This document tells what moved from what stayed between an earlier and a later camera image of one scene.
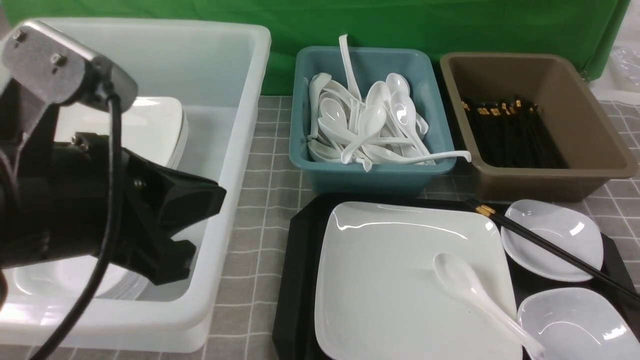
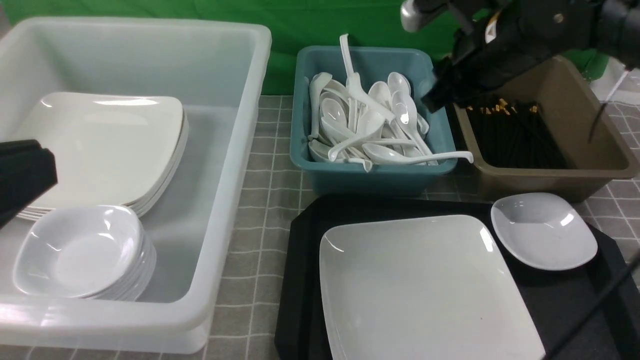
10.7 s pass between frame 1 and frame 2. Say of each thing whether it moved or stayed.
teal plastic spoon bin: stayed
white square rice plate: moved
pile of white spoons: stayed
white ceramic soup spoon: moved
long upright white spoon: stayed
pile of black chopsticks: stayed
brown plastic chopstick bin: stayed
